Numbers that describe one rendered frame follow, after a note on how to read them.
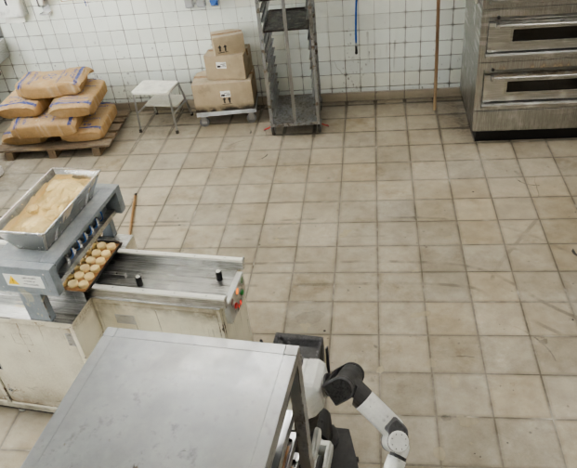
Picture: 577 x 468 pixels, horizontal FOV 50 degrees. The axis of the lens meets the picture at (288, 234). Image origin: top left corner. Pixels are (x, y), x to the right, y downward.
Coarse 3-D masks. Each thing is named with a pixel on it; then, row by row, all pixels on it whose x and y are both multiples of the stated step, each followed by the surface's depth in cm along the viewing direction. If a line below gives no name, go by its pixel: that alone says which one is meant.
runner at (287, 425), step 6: (288, 414) 155; (288, 420) 154; (282, 426) 153; (288, 426) 149; (282, 432) 151; (288, 432) 149; (282, 438) 150; (288, 438) 149; (282, 444) 149; (276, 450) 147; (282, 450) 144; (276, 456) 146; (282, 456) 145; (276, 462) 145; (282, 462) 145
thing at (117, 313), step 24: (120, 264) 334; (144, 264) 332; (168, 264) 330; (144, 288) 316; (168, 288) 314; (192, 288) 312; (216, 288) 310; (120, 312) 315; (144, 312) 311; (168, 312) 307; (192, 312) 303; (216, 312) 299; (240, 312) 328; (216, 336) 309; (240, 336) 331
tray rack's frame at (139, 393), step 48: (144, 336) 148; (192, 336) 147; (96, 384) 138; (144, 384) 136; (192, 384) 135; (240, 384) 134; (288, 384) 133; (48, 432) 129; (96, 432) 127; (144, 432) 126; (192, 432) 125; (240, 432) 124
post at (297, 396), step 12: (288, 348) 141; (300, 360) 143; (300, 372) 144; (300, 384) 145; (300, 396) 147; (300, 408) 150; (300, 420) 153; (300, 432) 156; (300, 444) 159; (300, 456) 162; (312, 456) 166
